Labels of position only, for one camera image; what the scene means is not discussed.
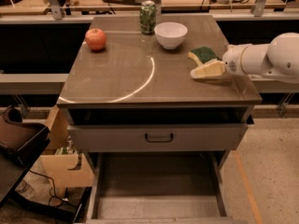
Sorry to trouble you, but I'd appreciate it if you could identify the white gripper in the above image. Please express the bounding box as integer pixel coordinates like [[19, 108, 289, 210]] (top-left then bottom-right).
[[191, 44, 250, 79]]

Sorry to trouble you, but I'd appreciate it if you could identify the green and yellow sponge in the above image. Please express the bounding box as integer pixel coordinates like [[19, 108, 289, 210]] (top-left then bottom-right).
[[188, 47, 220, 66]]

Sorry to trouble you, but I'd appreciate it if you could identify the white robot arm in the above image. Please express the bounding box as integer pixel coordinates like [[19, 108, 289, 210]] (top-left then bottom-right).
[[188, 33, 299, 83]]

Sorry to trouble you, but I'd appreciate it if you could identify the grey drawer cabinet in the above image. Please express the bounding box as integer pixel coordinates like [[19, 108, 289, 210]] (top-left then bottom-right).
[[56, 13, 263, 224]]

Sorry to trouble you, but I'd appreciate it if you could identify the open middle drawer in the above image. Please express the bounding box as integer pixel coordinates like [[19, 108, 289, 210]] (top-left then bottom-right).
[[86, 152, 236, 224]]

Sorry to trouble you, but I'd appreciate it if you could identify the white ceramic bowl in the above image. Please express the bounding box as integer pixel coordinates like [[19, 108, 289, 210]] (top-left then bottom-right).
[[154, 22, 188, 49]]

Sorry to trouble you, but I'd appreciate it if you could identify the green soda can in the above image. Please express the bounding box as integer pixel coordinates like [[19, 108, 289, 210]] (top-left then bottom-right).
[[139, 0, 156, 35]]

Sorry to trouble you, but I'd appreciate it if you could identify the red apple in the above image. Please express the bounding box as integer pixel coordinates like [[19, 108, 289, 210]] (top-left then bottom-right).
[[85, 28, 107, 50]]

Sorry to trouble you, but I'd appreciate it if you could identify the cardboard box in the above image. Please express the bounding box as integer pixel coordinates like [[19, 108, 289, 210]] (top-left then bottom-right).
[[41, 106, 94, 198]]

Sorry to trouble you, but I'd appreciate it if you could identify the dark brown chair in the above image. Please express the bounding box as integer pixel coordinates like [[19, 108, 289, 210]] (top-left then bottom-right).
[[0, 106, 50, 203]]

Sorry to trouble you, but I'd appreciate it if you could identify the closed upper drawer with handle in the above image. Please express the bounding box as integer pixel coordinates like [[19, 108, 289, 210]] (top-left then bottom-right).
[[68, 123, 248, 152]]

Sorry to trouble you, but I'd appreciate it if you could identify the black floor cable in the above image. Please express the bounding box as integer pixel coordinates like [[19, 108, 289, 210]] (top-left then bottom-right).
[[28, 169, 78, 210]]

